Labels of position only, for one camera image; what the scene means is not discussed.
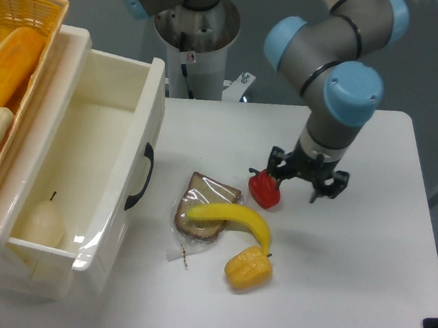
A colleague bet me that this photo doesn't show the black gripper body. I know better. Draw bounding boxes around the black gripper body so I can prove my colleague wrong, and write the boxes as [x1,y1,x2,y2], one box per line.
[282,147,338,182]

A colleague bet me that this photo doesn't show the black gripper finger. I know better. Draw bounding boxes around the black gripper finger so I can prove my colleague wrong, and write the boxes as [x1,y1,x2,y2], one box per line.
[266,146,291,190]
[309,171,350,203]

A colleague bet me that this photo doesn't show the white top drawer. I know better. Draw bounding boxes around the white top drawer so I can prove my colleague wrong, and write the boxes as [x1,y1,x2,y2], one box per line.
[0,42,171,308]

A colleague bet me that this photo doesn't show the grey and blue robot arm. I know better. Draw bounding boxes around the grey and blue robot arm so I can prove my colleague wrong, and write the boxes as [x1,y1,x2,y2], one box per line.
[123,0,410,199]

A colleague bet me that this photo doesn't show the white drawer cabinet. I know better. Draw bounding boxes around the white drawer cabinet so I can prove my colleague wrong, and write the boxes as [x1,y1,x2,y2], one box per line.
[0,25,92,299]

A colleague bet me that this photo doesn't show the red bell pepper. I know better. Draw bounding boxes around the red bell pepper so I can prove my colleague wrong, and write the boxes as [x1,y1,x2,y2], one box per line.
[248,168,281,210]

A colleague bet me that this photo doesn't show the yellow plastic banana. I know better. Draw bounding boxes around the yellow plastic banana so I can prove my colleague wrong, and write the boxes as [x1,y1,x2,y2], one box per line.
[185,203,271,256]

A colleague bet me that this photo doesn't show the yellow bell pepper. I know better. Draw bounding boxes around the yellow bell pepper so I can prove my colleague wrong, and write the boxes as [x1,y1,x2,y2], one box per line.
[224,246,273,290]

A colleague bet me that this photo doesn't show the wrapped brown bread slice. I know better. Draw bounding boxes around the wrapped brown bread slice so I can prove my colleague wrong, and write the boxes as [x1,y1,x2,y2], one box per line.
[165,171,243,267]

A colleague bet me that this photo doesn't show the pale plastic pear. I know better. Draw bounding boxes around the pale plastic pear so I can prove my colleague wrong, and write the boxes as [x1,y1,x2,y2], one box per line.
[17,192,65,248]

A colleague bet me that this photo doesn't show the orange baguette loaf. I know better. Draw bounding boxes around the orange baguette loaf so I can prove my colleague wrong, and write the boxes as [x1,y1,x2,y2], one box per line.
[0,27,44,107]

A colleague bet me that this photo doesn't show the yellow woven basket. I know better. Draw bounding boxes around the yellow woven basket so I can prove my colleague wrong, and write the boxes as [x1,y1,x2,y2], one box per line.
[0,0,69,168]

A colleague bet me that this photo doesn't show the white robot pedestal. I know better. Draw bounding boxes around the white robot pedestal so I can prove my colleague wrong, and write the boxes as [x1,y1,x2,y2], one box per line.
[154,0,256,102]

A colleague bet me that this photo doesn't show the black top drawer handle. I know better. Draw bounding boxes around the black top drawer handle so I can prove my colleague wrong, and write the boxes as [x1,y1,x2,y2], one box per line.
[123,143,155,211]

